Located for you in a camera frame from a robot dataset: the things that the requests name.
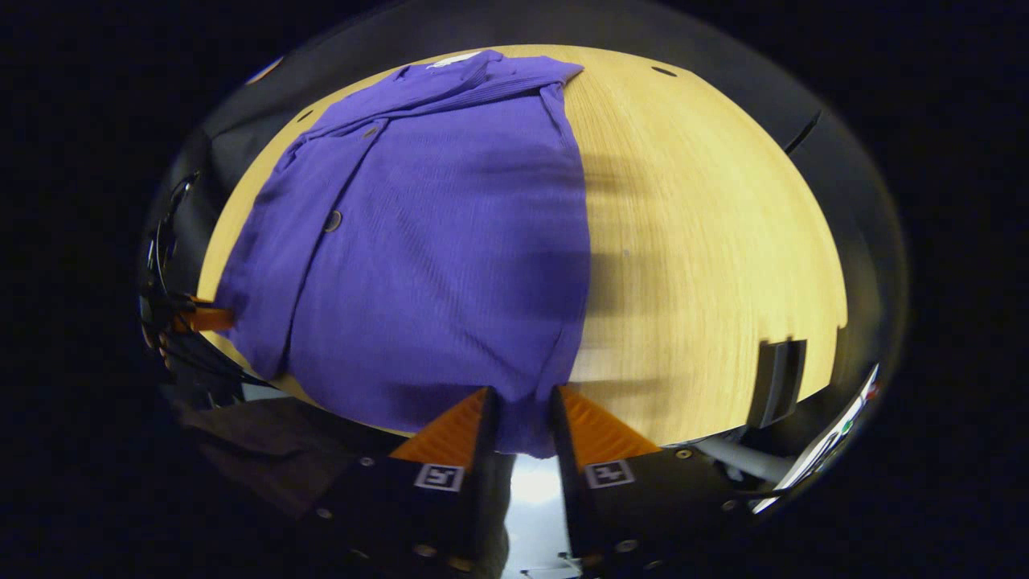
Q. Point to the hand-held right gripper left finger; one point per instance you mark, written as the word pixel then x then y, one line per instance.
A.
pixel 482 498

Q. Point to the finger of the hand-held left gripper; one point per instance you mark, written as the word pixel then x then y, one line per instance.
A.
pixel 209 320

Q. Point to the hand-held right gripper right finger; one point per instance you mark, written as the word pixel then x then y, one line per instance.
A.
pixel 567 498

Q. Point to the purple button shirt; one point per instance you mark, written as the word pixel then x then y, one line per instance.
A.
pixel 442 281

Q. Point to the black table bracket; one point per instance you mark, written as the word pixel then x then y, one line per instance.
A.
pixel 776 382

